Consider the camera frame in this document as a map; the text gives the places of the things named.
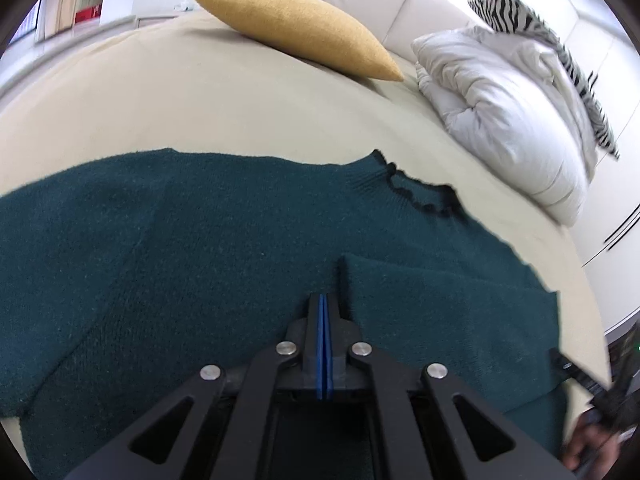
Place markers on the beige curtain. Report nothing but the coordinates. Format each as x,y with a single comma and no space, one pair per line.
65,5

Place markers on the beige bed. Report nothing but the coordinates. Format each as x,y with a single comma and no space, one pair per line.
200,100

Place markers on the person's right hand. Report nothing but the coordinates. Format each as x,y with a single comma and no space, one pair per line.
587,442

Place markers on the dark green knit sweater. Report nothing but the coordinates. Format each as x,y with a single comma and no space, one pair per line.
200,235

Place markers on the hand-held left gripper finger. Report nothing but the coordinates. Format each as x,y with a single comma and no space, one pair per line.
327,345
319,345

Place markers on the mustard yellow pillow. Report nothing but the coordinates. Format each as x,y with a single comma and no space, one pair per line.
300,25

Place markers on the zebra striped pillow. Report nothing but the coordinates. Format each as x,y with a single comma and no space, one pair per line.
525,15

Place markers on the white folded duvet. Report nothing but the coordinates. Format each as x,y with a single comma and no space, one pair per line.
505,110

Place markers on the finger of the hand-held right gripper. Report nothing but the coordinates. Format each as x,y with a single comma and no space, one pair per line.
575,371

